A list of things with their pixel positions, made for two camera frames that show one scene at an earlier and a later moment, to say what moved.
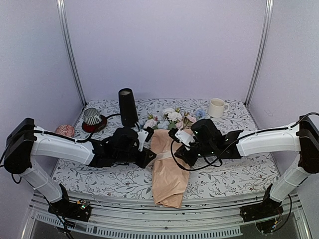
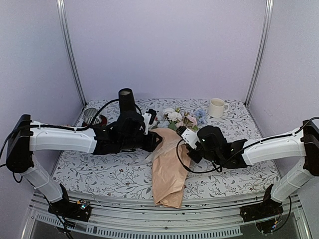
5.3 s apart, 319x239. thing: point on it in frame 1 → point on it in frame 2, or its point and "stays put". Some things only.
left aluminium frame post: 61,4 stays put
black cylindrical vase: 129,116 stays put
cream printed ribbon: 172,155 → 146,159
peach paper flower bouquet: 170,177 stays put
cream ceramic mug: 217,107 stays put
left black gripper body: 123,157 → 131,143
